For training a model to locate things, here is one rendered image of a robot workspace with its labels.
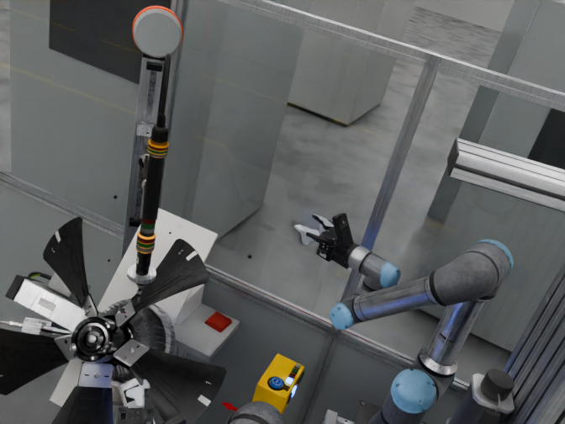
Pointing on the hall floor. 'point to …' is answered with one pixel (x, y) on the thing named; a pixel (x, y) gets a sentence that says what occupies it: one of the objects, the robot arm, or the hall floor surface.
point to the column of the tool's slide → (134, 144)
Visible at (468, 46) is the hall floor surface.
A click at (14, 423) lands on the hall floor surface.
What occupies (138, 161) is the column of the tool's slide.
